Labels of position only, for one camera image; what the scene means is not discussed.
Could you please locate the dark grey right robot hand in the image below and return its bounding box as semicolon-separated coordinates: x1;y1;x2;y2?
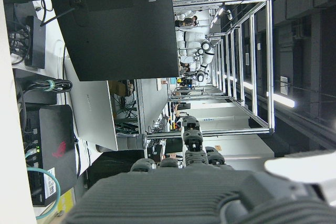
62;115;336;224

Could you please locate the grey cylindrical stand base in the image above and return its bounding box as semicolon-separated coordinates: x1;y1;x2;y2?
96;132;148;154

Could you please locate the white partition cabinet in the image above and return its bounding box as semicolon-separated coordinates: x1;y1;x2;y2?
183;102;276;172

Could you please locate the yellow floor sticker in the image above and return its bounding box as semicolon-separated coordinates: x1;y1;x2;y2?
57;189;76;215

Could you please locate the silver laptop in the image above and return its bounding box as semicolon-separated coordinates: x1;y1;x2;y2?
64;57;119;152

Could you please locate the black mini PC red logo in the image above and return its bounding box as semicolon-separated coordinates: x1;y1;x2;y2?
27;104;79;207

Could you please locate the long ceiling light strip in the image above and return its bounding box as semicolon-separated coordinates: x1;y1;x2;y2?
241;81;297;109

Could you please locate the white humanoid robot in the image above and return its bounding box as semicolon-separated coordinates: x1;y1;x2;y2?
175;28;216;82

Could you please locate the dark grey equipment box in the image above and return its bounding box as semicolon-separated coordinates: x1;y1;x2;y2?
12;68;58;106

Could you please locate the black Huawei monitor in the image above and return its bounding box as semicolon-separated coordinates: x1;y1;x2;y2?
50;0;182;82

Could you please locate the person in white shirt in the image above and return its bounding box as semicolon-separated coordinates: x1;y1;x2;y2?
174;15;199;28

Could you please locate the teal network cable loop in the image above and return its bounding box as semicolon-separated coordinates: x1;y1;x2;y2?
26;167;62;220

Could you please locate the white blurred mount part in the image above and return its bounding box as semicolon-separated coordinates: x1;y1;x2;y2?
264;150;336;184

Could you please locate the black cable bundle green tie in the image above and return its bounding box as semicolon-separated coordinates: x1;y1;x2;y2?
23;78;74;95

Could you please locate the aluminium profile frame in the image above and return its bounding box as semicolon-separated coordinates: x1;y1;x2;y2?
169;0;276;135

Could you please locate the black network switch box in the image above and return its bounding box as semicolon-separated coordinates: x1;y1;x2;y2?
24;15;47;70

